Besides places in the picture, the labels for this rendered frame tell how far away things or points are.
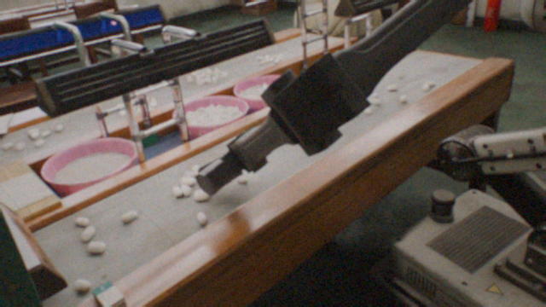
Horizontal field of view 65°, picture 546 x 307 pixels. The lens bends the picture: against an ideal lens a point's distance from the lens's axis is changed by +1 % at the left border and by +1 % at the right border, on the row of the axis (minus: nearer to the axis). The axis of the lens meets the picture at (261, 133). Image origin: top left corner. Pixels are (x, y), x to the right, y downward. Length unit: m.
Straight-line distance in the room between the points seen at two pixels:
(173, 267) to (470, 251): 0.85
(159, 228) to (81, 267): 0.18
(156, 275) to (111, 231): 0.23
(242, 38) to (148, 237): 0.55
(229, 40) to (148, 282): 0.62
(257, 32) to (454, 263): 0.83
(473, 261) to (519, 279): 0.12
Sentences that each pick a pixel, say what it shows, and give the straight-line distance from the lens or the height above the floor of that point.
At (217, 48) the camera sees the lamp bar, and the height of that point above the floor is 1.08.
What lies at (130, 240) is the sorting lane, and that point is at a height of 0.74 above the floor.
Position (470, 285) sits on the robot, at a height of 0.47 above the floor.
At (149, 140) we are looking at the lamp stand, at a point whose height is 0.70.
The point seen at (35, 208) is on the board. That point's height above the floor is 0.78.
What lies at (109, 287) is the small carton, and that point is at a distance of 0.87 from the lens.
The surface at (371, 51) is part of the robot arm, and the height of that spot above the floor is 1.22.
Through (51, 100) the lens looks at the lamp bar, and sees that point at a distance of 0.94.
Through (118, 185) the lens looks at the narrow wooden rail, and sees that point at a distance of 1.20.
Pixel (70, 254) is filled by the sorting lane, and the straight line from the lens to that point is 1.06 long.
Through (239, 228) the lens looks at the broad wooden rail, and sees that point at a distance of 0.95.
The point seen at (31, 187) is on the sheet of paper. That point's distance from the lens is 1.29.
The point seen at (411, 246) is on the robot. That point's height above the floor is 0.47.
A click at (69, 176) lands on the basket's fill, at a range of 1.38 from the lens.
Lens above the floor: 1.36
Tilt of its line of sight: 27 degrees down
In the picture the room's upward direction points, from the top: 5 degrees counter-clockwise
